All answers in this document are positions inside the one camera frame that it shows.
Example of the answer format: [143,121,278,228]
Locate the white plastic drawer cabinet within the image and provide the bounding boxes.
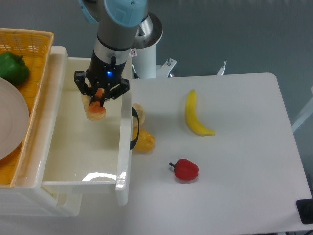
[0,46,82,217]

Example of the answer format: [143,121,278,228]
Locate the red bell pepper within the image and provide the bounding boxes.
[169,159,199,181]

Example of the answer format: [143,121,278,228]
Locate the orange woven basket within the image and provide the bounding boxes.
[0,28,54,188]

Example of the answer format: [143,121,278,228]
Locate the yellow banana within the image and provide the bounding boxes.
[185,89,215,136]

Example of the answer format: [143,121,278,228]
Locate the white metal frame right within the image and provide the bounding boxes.
[291,86,313,133]

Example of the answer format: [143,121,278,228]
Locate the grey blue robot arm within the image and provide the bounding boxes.
[74,0,147,106]

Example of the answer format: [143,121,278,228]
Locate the beige round plate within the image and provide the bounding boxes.
[0,78,29,159]

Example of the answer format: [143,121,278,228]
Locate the upper white drawer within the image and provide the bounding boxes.
[42,57,133,206]

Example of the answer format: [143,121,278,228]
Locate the green bell pepper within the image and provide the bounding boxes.
[0,52,30,86]

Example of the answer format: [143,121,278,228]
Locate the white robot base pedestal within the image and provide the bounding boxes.
[130,12,177,79]

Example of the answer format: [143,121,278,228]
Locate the round bread roll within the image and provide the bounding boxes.
[133,103,145,128]

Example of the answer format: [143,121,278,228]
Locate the black drawer handle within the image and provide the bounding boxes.
[130,106,140,150]

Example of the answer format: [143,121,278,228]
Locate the black device at table edge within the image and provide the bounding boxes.
[296,199,313,224]

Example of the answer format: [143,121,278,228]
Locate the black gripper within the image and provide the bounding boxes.
[74,54,130,107]

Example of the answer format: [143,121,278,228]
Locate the yellow bell pepper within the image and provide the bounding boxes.
[134,129,155,152]

